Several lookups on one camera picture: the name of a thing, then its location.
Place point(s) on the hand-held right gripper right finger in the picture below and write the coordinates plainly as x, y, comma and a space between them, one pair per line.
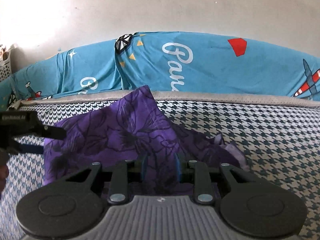
178, 167

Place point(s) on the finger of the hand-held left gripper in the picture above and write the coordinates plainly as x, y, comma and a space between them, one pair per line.
53, 132
31, 148

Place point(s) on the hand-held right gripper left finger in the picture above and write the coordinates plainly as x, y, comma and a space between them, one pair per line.
144, 166

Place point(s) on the purple floral garment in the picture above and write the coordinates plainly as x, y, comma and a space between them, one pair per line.
125, 135

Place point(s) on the person's left hand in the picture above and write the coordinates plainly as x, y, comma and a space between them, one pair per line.
3, 177

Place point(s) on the white plastic basket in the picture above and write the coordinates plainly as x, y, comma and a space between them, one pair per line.
5, 65

